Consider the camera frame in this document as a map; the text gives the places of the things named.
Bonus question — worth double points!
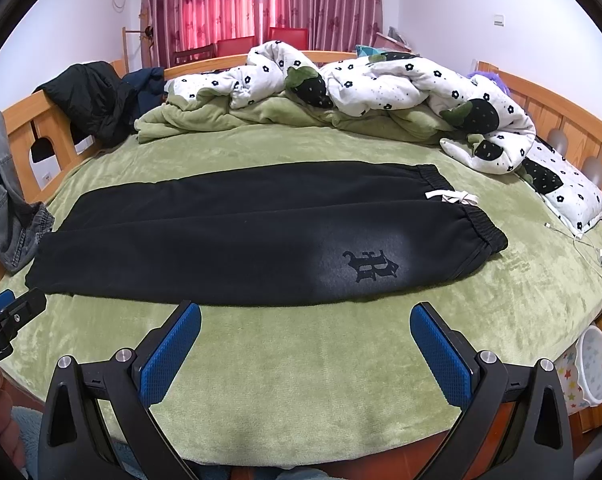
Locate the black sweatpants with white stripe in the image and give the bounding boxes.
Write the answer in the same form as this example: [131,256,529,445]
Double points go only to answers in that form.
[26,160,508,307]

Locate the person's left hand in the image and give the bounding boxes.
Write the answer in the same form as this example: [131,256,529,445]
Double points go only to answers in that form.
[0,369,26,471]

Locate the white star-patterned bin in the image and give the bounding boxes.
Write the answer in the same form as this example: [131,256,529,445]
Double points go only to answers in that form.
[554,325,602,416]

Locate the grey jeans on footboard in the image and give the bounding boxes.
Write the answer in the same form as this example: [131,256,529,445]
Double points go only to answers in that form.
[0,112,54,273]

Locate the black jacket on footboard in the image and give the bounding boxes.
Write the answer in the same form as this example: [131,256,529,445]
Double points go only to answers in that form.
[36,61,136,148]

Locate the white floral pillow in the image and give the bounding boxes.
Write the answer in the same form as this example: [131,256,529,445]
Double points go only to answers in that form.
[517,138,602,238]

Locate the navy blue garment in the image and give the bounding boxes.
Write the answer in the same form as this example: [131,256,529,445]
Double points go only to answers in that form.
[123,67,167,119]

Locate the white floral strawberry duvet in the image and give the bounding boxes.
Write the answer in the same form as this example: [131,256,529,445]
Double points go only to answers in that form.
[133,39,538,176]

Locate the wooden coat rack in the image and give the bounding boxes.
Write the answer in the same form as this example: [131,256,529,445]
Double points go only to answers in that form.
[121,26,153,73]

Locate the purple plush item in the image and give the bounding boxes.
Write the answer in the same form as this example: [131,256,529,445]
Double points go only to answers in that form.
[468,70,510,96]

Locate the red patterned curtains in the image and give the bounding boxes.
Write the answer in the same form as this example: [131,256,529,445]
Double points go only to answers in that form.
[141,0,382,67]

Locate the red chair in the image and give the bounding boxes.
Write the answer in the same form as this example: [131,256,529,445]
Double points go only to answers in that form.
[215,27,310,58]

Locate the wooden bed frame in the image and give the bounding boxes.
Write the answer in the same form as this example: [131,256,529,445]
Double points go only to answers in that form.
[0,50,602,434]

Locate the white charging cable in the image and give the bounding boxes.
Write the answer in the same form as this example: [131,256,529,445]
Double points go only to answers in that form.
[544,221,602,281]

